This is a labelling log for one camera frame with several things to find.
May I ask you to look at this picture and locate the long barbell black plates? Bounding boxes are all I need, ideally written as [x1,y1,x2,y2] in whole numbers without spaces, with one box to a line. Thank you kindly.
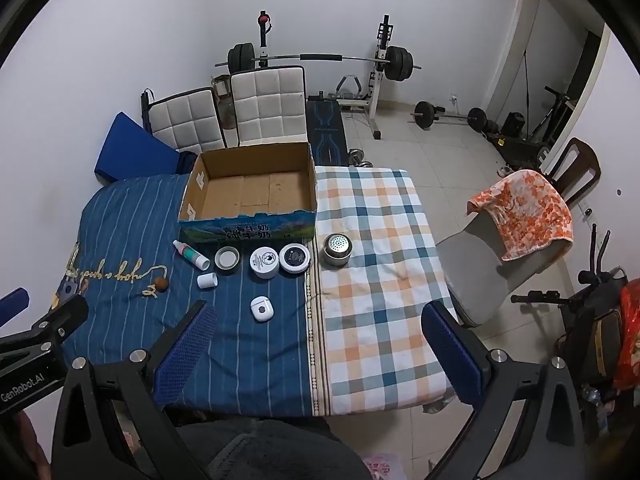
[215,42,422,83]

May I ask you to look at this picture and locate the person's left forearm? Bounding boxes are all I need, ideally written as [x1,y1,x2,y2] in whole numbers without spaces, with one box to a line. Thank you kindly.
[0,410,52,480]

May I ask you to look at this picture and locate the grey cable handle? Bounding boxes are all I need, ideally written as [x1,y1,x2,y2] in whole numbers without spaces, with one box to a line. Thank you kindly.
[334,75,365,100]

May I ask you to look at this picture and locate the grey chair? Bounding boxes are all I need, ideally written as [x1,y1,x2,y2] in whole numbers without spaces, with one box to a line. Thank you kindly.
[435,205,566,326]

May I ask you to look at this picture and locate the black weight bench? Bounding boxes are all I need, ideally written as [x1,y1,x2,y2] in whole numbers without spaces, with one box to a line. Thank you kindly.
[306,95,348,167]

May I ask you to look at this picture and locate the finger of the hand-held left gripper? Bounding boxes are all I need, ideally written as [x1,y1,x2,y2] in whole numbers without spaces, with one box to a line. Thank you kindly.
[0,294,90,358]
[0,287,30,317]

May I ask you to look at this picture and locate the white jar black lid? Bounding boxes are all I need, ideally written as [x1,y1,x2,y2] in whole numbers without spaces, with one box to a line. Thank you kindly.
[278,242,311,275]

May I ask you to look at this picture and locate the metal tin perforated lid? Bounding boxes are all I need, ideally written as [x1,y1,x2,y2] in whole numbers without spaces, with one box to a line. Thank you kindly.
[321,234,353,267]

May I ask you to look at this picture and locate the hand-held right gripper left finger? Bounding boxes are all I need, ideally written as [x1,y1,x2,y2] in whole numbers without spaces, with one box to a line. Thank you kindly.
[50,300,221,480]

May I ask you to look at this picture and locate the brown wooden chair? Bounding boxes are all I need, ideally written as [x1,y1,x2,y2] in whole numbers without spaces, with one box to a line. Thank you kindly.
[542,137,602,196]

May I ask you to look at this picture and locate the cardboard box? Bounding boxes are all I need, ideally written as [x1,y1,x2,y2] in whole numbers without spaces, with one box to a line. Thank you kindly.
[177,141,318,245]

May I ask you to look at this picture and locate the blue foam mat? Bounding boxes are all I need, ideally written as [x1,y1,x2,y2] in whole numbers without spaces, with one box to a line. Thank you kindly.
[95,111,182,183]

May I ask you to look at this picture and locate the plaid blanket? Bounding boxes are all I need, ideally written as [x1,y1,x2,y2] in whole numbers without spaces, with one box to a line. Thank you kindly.
[306,166,458,416]

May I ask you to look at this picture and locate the white door frame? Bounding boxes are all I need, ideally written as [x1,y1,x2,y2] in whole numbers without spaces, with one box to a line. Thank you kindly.
[486,0,613,176]

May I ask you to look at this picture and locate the white spray bottle teal label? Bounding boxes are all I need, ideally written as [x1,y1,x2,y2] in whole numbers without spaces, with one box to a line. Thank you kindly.
[172,240,211,271]

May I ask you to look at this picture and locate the shallow round metal tin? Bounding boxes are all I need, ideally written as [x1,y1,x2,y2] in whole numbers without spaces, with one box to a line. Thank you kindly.
[215,246,242,272]

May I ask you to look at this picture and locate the clear plastic bottle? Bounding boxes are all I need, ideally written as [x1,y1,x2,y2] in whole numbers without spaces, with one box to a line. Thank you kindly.
[581,384,615,433]

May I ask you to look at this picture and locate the black yellow exercise equipment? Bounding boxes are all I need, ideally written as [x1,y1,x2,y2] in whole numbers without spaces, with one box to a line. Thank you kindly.
[492,130,552,171]

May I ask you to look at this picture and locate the orange patterned towel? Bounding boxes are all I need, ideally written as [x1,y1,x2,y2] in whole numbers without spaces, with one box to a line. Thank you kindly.
[467,170,573,261]

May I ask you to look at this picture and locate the pink printed packet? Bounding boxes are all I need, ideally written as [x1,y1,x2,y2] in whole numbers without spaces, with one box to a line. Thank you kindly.
[360,454,398,480]

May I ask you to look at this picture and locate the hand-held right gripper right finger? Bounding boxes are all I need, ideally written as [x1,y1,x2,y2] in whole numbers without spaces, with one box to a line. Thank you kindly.
[421,301,588,480]

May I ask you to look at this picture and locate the short barbell black plates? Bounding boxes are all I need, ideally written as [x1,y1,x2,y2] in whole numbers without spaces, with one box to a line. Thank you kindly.
[411,101,488,133]

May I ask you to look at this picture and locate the red plastic bag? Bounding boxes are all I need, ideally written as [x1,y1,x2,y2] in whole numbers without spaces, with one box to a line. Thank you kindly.
[612,280,640,391]

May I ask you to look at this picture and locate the dark blue cloth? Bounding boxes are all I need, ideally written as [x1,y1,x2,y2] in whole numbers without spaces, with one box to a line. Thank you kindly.
[176,150,202,177]

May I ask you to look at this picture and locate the white roll of tape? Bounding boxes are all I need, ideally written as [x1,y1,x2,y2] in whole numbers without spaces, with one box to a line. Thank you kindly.
[250,247,280,280]

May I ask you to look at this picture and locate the white barbell rack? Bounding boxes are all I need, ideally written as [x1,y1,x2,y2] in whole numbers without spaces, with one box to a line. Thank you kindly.
[252,10,401,141]

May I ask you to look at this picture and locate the blue striped blanket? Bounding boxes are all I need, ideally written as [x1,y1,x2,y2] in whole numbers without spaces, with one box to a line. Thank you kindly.
[62,172,321,418]

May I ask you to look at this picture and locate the white quilted chair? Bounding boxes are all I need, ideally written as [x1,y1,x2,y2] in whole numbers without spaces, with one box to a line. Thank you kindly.
[230,66,308,148]
[147,87,226,156]

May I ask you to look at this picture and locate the black kick scooter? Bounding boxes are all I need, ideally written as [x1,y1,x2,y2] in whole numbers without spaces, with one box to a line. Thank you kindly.
[525,85,576,146]

